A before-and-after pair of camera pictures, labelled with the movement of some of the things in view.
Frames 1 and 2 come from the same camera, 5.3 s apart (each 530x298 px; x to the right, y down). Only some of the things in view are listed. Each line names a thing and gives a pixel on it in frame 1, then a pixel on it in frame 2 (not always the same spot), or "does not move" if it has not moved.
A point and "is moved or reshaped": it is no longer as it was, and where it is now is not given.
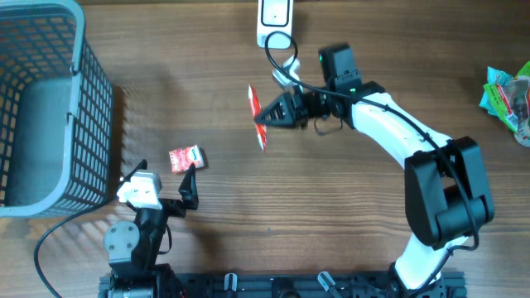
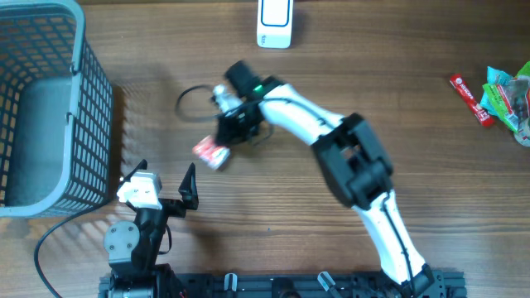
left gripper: (189, 197) does not move
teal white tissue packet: (497, 78) does not move
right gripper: (294, 108) → (228, 132)
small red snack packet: (181, 158) → (214, 156)
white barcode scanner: (274, 16) does not move
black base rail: (303, 285) does not move
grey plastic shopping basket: (56, 113) does not move
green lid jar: (522, 136) does not move
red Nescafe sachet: (256, 108) is moved or reshaped
